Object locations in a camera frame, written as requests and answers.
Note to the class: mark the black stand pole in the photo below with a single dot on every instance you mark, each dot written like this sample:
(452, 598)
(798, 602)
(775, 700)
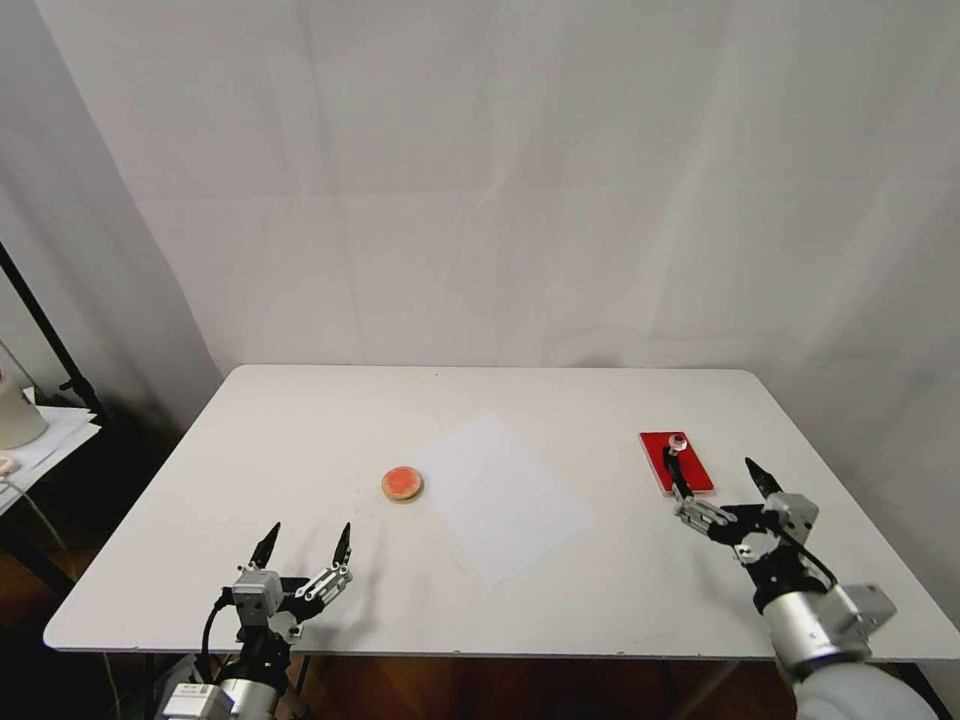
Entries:
(45, 330)

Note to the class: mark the white backdrop cloth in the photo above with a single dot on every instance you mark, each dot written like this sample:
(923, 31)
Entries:
(480, 187)

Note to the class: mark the stamp with clear knob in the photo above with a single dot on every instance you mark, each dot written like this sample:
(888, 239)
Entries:
(677, 442)

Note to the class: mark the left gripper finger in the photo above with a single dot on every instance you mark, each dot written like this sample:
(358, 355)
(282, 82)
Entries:
(264, 551)
(343, 555)

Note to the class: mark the white paper sheet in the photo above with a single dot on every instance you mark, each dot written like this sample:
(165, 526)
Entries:
(502, 495)

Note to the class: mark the dark table leg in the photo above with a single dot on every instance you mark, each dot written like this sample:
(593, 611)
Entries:
(302, 679)
(153, 686)

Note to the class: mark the red rectangular ink pad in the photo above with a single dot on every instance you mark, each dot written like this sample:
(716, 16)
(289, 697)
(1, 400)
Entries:
(694, 469)

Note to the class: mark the white cylindrical container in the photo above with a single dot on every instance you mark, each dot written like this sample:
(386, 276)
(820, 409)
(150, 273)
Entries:
(19, 416)

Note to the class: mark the stack of white papers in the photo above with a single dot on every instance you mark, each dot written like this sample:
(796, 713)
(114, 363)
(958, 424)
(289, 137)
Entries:
(64, 435)

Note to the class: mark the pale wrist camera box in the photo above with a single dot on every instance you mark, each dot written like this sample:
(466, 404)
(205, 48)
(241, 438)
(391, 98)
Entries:
(795, 514)
(255, 596)

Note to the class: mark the round wooden ink pad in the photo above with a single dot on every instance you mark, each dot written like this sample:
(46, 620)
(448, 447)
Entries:
(404, 484)

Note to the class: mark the small pink object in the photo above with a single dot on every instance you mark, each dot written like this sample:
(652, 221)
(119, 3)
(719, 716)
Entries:
(6, 463)

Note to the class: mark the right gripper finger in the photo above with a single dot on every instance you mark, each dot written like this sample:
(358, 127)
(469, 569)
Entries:
(701, 516)
(765, 480)

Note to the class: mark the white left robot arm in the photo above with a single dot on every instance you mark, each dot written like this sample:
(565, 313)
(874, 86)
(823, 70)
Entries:
(225, 697)

